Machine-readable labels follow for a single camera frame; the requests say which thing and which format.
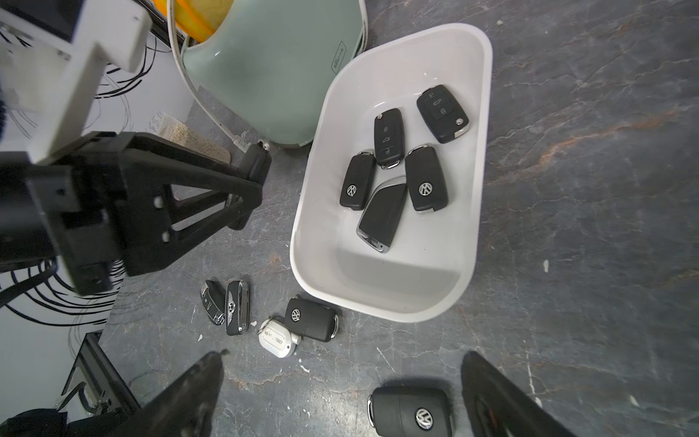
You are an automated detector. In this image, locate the black key with buttons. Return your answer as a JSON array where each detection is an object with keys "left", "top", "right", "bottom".
[{"left": 416, "top": 85, "right": 471, "bottom": 144}]

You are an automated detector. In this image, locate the black Porsche key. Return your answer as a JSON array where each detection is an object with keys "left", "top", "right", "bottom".
[{"left": 200, "top": 280, "right": 225, "bottom": 326}]

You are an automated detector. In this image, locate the black VW key bottom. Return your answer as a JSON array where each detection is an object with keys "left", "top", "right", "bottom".
[{"left": 404, "top": 145, "right": 449, "bottom": 213}]

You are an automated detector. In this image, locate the black chrome Bentley key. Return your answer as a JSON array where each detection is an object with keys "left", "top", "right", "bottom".
[{"left": 224, "top": 280, "right": 250, "bottom": 336}]

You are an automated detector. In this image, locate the black silver key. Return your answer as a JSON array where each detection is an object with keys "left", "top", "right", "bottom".
[{"left": 356, "top": 176, "right": 408, "bottom": 253}]

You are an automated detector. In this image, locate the white toaster cable with plug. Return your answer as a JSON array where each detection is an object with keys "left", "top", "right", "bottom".
[{"left": 166, "top": 0, "right": 269, "bottom": 154}]

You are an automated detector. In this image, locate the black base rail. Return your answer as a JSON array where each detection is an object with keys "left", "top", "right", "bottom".
[{"left": 56, "top": 332, "right": 140, "bottom": 420}]

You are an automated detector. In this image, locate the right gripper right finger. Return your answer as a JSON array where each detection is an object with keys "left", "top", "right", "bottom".
[{"left": 461, "top": 351, "right": 573, "bottom": 436}]

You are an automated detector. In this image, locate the black vw key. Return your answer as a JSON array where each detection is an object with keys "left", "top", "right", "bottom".
[
  {"left": 284, "top": 298, "right": 340, "bottom": 342},
  {"left": 404, "top": 145, "right": 449, "bottom": 213}
]

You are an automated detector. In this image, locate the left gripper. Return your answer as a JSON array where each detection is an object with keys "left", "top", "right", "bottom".
[{"left": 1, "top": 1, "right": 272, "bottom": 295}]

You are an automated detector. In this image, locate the white key tag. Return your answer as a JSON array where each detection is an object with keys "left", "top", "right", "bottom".
[{"left": 258, "top": 319, "right": 301, "bottom": 359}]

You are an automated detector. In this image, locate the white storage box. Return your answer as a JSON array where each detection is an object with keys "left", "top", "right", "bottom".
[{"left": 288, "top": 23, "right": 494, "bottom": 324}]

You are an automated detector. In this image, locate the green toaster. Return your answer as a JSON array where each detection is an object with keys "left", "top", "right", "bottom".
[{"left": 184, "top": 1, "right": 368, "bottom": 147}]

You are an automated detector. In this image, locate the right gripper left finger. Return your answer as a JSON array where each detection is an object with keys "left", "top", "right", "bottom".
[{"left": 122, "top": 351, "right": 225, "bottom": 436}]

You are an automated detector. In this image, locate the beige textured cup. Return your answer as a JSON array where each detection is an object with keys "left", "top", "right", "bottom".
[{"left": 149, "top": 112, "right": 232, "bottom": 164}]

